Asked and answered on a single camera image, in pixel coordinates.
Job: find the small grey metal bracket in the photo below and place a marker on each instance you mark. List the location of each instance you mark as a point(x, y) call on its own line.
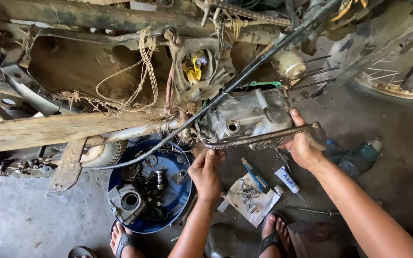
point(180, 176)

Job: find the blue round basin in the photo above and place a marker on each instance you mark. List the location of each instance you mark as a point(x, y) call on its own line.
point(174, 197)

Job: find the rusty muddy motorcycle frame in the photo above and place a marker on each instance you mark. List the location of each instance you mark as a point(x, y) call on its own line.
point(84, 71)

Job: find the metal camshaft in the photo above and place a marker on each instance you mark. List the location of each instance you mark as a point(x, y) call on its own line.
point(160, 179)

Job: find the person's left hand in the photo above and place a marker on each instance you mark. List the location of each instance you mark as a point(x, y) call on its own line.
point(204, 179)

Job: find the green gasket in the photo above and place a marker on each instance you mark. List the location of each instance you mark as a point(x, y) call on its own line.
point(264, 84)

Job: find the small silver cap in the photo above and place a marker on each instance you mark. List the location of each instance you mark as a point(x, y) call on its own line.
point(279, 190)

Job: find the rusty flat metal bracket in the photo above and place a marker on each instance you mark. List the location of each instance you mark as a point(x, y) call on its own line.
point(68, 165)

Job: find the silver engine side cover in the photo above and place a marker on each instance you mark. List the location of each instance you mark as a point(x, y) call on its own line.
point(249, 113)

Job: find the person's right foot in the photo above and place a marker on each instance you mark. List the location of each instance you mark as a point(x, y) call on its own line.
point(281, 229)

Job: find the rusty foot pedal lever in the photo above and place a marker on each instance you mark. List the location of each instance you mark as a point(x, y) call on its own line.
point(264, 138)

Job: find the green power drill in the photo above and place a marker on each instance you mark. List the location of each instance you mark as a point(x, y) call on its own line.
point(357, 157)

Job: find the person's right hand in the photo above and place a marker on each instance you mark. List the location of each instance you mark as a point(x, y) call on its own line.
point(305, 150)

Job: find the white sealant tube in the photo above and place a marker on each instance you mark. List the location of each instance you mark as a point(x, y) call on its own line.
point(287, 181)

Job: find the thin metal screwdriver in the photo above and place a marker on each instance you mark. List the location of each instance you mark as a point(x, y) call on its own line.
point(310, 210)

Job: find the grey cylinder head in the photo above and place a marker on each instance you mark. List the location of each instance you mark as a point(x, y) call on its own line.
point(126, 204)

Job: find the person's left foot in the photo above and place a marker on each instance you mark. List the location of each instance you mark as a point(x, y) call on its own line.
point(118, 234)

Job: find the person's foot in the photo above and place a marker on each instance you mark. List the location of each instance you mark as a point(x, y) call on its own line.
point(118, 234)
point(281, 229)

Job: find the black sandal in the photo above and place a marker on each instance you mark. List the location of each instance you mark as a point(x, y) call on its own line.
point(271, 239)
point(123, 245)

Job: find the silver starter motor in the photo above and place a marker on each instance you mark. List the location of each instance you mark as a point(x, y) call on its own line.
point(289, 63)

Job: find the spoked motorcycle wheel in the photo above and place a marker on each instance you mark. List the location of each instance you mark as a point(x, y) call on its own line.
point(389, 71)

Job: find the pile of metal bolts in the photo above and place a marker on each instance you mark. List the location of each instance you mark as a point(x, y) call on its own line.
point(248, 195)

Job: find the metal engine stud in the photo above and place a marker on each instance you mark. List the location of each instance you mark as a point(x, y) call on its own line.
point(314, 73)
point(317, 58)
point(310, 85)
point(314, 92)

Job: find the white paper sheet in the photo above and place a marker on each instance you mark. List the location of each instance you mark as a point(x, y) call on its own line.
point(264, 206)

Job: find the metal pliers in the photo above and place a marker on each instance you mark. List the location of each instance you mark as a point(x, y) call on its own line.
point(282, 159)

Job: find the weathered wooden plank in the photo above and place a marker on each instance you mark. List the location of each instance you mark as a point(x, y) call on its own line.
point(48, 130)

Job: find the cream toothed wheel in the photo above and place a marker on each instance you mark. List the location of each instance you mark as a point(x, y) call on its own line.
point(102, 154)

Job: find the small toothed gear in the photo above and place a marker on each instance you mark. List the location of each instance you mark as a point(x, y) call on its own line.
point(151, 161)

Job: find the blue utility knife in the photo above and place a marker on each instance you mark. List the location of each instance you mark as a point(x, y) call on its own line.
point(256, 176)

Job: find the yellow cloth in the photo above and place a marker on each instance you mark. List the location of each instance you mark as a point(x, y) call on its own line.
point(192, 71)

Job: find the dark metal cover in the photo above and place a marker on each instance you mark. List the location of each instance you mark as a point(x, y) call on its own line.
point(222, 242)

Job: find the grey sandal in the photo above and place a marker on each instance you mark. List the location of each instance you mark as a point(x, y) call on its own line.
point(81, 252)

